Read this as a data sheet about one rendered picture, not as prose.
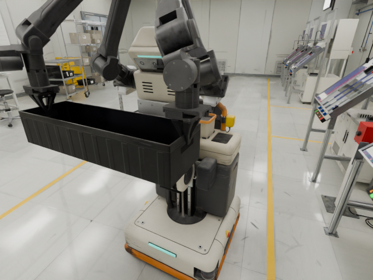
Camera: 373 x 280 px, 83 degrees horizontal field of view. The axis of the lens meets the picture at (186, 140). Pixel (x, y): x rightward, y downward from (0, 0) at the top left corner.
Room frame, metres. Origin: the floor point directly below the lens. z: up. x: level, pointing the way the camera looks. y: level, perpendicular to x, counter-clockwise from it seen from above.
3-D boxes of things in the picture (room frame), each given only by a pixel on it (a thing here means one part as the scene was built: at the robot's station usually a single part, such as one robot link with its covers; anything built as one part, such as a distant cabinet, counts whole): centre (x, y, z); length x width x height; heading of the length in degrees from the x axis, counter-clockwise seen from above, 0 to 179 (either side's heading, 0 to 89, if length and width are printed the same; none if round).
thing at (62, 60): (5.12, 2.84, 0.50); 0.90 x 0.54 x 1.00; 175
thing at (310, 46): (6.45, -3.57, 0.95); 1.37 x 0.82 x 1.90; 71
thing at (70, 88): (5.11, 2.84, 0.30); 0.30 x 0.23 x 0.18; 179
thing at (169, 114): (0.50, 0.01, 1.14); 0.07 x 0.07 x 0.09; 63
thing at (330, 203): (1.47, -1.36, 0.39); 0.24 x 0.24 x 0.78; 71
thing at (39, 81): (0.74, 0.50, 1.21); 0.10 x 0.07 x 0.07; 64
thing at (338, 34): (5.08, -3.10, 0.95); 1.36 x 0.82 x 1.90; 71
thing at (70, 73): (5.09, 2.84, 0.63); 0.40 x 0.30 x 0.14; 175
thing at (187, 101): (0.49, 0.00, 1.21); 0.10 x 0.07 x 0.07; 63
